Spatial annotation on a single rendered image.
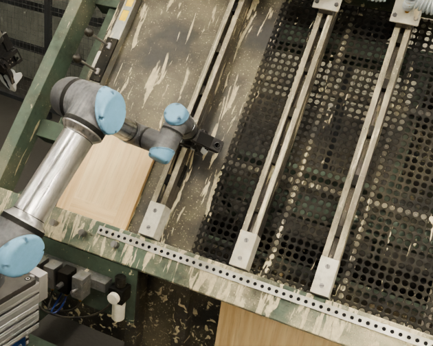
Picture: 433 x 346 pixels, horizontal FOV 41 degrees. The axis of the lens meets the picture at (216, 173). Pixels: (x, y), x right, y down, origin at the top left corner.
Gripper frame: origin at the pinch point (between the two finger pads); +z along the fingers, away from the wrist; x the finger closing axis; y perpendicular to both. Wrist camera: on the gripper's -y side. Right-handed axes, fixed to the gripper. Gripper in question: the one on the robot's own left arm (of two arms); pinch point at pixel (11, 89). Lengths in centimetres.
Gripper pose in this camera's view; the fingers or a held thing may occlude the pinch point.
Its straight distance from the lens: 217.6
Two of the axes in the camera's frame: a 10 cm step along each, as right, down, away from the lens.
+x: -8.3, -3.2, 4.5
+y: 5.3, -6.8, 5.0
